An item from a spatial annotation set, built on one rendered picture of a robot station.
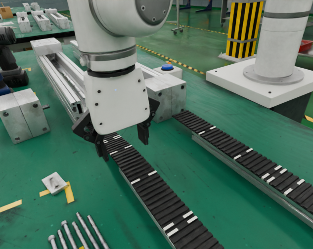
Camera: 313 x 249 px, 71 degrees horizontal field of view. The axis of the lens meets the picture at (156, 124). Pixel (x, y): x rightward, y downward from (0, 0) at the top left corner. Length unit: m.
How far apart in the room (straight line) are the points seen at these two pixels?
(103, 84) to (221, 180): 0.28
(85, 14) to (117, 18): 0.06
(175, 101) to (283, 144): 0.28
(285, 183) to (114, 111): 0.30
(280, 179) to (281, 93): 0.36
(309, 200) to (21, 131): 0.61
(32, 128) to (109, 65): 0.37
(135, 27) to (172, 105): 0.38
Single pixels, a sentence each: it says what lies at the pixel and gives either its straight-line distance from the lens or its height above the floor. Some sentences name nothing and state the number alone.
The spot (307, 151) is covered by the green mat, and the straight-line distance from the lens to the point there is 0.58.
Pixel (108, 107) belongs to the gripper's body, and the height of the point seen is 0.94.
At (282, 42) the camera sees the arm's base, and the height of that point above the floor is 0.94.
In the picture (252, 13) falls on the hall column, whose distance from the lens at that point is 3.82.
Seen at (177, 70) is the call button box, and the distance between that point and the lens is 0.80.
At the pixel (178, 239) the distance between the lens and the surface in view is 0.33.
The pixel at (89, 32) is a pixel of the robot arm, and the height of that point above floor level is 1.05.
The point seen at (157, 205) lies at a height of 0.81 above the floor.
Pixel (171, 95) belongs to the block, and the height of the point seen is 0.85.
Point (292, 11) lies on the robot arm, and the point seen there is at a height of 1.02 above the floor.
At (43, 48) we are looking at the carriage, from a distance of 1.12.
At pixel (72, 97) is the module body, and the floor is 0.86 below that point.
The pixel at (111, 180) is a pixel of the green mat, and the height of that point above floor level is 0.78.
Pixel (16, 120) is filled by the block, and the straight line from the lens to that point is 0.63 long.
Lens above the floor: 1.10
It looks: 32 degrees down
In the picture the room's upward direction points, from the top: 4 degrees counter-clockwise
